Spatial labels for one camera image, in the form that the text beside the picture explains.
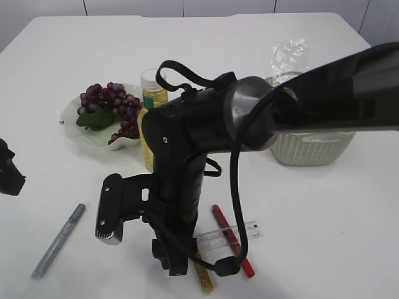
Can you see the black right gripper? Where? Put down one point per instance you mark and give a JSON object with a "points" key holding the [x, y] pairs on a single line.
{"points": [[180, 134]]}

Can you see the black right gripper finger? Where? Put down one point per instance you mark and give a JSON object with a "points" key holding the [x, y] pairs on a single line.
{"points": [[178, 261], [163, 250]]}

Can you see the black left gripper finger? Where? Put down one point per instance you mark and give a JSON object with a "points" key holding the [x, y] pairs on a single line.
{"points": [[11, 179]]}

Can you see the gold glitter pen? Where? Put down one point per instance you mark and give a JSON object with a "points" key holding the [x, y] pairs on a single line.
{"points": [[204, 278]]}

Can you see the yellow oil bottle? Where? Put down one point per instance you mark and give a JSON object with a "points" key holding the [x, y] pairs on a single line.
{"points": [[153, 96]]}

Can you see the red glitter pen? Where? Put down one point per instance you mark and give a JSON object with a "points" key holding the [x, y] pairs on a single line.
{"points": [[231, 239]]}

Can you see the clear plastic ruler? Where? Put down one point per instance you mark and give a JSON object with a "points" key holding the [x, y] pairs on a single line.
{"points": [[210, 242]]}

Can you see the purple artificial grape bunch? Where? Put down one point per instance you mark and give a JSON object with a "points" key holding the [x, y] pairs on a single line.
{"points": [[101, 107]]}

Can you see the silver glitter pen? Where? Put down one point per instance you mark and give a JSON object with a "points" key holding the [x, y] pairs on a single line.
{"points": [[57, 244]]}

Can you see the clear crinkled plastic sheet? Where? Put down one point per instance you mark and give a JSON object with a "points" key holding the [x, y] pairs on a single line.
{"points": [[289, 60]]}

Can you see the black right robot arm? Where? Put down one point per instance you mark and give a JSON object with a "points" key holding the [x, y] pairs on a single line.
{"points": [[230, 115]]}

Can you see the frosted wavy glass plate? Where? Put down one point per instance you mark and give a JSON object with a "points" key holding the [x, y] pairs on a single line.
{"points": [[97, 139]]}

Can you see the grey-green woven plastic basket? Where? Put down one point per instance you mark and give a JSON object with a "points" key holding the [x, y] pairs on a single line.
{"points": [[310, 149]]}

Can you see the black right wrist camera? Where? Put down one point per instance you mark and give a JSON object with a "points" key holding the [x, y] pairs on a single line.
{"points": [[121, 200]]}

